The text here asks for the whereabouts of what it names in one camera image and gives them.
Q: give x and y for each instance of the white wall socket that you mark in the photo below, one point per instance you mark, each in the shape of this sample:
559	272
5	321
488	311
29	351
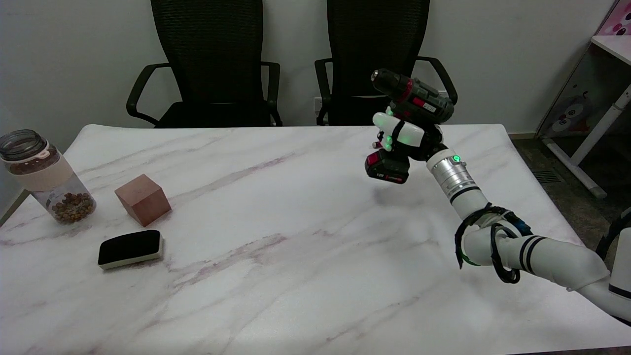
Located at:
317	104

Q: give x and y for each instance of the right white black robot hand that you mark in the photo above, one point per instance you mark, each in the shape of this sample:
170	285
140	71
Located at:
411	135

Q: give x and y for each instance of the green red power screwdriver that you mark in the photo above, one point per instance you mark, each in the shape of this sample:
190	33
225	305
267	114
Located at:
419	98

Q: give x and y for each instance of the metal floor vent grille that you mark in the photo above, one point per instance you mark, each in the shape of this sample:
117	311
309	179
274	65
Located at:
546	176

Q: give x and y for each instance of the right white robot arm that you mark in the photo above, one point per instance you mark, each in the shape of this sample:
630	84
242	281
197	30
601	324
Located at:
542	254

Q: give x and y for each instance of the pink cartoon picture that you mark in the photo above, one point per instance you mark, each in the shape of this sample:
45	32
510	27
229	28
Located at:
618	19

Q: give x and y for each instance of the white desk with cartoon panel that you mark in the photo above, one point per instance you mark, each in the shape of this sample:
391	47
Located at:
586	103

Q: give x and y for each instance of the black mesh office chair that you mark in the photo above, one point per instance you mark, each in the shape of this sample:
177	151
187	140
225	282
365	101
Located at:
355	54
212	64

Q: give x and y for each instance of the black white board eraser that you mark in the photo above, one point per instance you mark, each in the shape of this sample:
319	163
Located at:
129	247

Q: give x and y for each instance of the brown wooden cube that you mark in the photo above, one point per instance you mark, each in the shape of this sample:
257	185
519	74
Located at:
143	199

